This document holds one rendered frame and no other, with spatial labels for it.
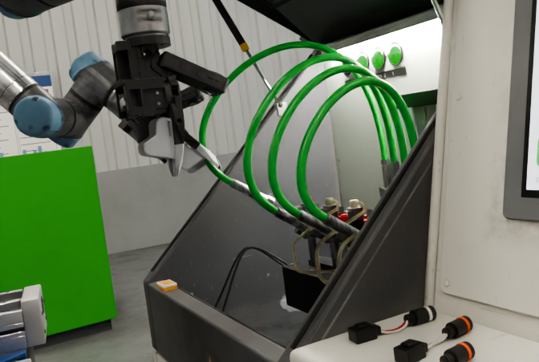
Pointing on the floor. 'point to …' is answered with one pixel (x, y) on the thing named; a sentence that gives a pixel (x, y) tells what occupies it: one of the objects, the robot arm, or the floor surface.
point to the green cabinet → (57, 240)
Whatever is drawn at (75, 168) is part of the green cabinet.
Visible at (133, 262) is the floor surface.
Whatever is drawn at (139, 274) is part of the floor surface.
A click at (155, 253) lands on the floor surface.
